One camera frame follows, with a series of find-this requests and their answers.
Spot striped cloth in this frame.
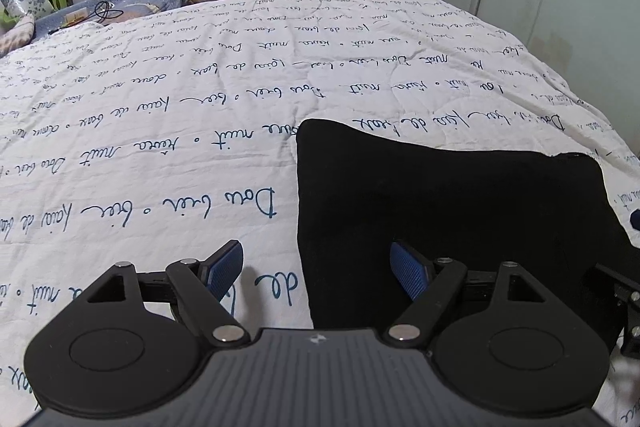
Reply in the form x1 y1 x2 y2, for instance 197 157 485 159
0 14 37 59

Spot black cable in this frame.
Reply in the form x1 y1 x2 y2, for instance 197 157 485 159
91 0 124 24

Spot black pants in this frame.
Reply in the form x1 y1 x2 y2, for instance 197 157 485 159
295 118 640 353

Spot white script printed blanket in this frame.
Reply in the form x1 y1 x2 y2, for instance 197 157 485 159
0 0 640 427

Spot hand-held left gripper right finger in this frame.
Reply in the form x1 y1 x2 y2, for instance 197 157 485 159
385 241 548 348

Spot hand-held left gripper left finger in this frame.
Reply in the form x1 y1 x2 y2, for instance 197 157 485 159
87 239 251 348

